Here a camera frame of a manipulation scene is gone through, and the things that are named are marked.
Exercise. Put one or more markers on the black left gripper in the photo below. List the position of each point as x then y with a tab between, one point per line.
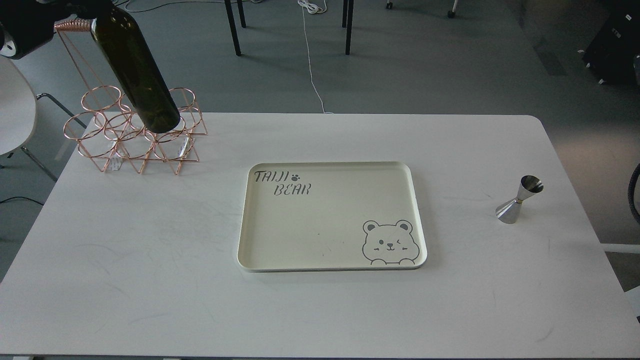
58	10

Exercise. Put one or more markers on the dark green wine bottle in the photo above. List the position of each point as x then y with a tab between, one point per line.
122	43

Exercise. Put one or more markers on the steel double jigger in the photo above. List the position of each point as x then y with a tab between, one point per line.
509	212

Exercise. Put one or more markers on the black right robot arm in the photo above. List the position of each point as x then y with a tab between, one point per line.
631	193

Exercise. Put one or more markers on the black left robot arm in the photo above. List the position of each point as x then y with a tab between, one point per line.
27	25

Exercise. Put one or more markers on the white chair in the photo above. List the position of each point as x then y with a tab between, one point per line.
18	112

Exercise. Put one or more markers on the cream bear serving tray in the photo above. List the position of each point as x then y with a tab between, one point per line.
330	216

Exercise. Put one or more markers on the black equipment box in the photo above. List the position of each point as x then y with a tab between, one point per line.
612	52

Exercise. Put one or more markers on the copper wire bottle rack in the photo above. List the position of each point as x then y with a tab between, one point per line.
109	131

